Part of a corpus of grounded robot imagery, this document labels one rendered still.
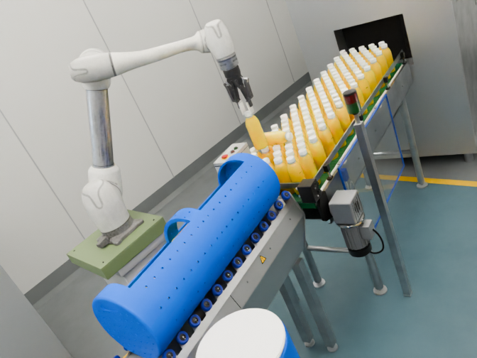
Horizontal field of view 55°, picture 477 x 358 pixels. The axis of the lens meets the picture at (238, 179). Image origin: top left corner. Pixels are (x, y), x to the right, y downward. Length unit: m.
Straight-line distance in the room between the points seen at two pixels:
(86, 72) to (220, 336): 1.19
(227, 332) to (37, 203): 3.16
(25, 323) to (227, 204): 1.79
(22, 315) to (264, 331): 2.02
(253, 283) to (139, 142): 3.14
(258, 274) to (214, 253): 0.30
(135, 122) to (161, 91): 0.45
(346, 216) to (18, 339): 2.09
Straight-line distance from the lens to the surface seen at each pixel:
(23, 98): 4.35
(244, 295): 1.85
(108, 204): 2.15
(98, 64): 2.04
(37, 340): 3.27
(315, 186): 2.07
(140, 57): 2.06
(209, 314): 1.74
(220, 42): 2.07
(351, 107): 2.17
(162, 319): 1.53
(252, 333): 1.43
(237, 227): 1.77
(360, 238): 2.26
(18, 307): 3.15
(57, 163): 4.44
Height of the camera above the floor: 2.00
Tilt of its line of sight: 25 degrees down
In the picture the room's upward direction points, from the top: 24 degrees counter-clockwise
